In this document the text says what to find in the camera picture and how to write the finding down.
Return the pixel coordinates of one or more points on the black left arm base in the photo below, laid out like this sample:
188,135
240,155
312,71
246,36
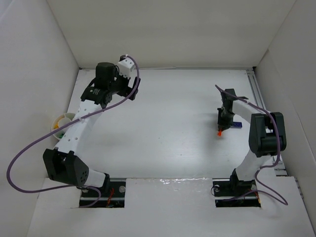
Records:
114,197

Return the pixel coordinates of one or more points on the aluminium rail at table edge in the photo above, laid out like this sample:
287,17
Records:
280,169

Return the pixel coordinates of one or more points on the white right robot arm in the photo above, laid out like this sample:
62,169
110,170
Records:
267,138

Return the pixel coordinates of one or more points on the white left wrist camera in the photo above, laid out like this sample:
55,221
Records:
125,66

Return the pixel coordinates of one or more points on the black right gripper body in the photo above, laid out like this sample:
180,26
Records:
224,119

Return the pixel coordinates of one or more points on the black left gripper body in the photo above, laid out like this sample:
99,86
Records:
134,89

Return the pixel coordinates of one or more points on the white divided round container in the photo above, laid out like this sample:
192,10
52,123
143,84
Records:
66,118

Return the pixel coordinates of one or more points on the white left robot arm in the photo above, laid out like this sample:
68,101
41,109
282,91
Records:
64,162

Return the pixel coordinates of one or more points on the dark blue lego brick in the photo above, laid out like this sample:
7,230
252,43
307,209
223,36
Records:
236,125

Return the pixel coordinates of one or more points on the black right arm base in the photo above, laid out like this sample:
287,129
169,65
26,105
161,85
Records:
226,195

